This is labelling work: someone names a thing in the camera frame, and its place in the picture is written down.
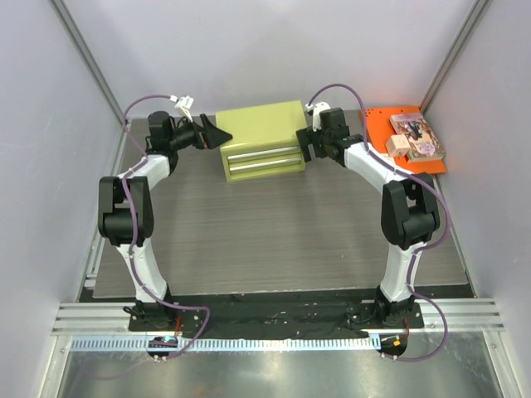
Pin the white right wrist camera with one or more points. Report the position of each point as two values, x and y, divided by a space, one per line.
314 111

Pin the right aluminium corner post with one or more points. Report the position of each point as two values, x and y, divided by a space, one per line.
463 36

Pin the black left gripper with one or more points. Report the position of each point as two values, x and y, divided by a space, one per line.
209 135

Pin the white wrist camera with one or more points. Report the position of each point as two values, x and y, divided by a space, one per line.
314 111
183 105

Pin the green metal drawer toolbox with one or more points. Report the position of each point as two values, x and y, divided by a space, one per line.
264 141

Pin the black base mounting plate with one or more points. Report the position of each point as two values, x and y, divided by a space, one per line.
319 314

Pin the aluminium corner post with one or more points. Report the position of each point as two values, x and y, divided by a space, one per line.
73 32
463 36

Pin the small beige cube box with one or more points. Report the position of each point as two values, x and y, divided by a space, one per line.
398 146

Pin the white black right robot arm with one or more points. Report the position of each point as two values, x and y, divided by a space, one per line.
409 210

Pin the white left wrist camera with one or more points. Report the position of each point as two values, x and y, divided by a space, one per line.
183 105

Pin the white slotted cable duct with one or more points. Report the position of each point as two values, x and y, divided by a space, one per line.
140 343

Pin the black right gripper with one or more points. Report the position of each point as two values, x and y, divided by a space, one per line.
312 143

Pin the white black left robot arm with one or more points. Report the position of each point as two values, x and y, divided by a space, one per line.
126 216

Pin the left aluminium corner post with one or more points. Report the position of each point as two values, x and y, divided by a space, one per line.
73 32

